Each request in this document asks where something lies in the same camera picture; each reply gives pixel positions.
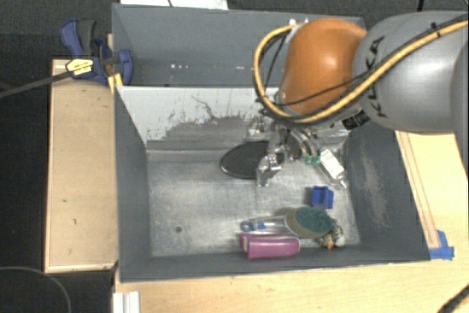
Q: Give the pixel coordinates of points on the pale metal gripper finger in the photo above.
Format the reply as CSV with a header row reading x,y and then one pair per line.
x,y
278,162
264,172

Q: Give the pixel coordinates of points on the black round disc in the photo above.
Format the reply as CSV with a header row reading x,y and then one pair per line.
x,y
240,159

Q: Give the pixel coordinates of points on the clear plastic bottle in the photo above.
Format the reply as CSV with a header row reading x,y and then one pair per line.
x,y
332,165

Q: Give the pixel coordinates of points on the clear tool with blue rings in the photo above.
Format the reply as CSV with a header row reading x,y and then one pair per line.
x,y
262,224

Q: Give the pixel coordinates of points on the blue plastic block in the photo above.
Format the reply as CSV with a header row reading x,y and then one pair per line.
x,y
319,197

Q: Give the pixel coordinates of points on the grey metal bin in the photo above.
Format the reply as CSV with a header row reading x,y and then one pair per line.
x,y
205,194

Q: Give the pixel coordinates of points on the green and tan round sponge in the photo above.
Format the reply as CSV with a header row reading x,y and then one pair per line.
x,y
309,221

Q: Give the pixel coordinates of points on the purple plastic bottle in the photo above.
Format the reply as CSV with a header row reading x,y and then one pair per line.
x,y
273,247

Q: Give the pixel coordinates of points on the small multicoloured toy animal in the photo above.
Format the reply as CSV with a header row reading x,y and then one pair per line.
x,y
331,238

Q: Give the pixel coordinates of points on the pale wood board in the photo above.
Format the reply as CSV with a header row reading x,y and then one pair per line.
x,y
80,172

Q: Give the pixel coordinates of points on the black cylinder on white bracket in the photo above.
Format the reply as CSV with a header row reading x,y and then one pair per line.
x,y
356,120

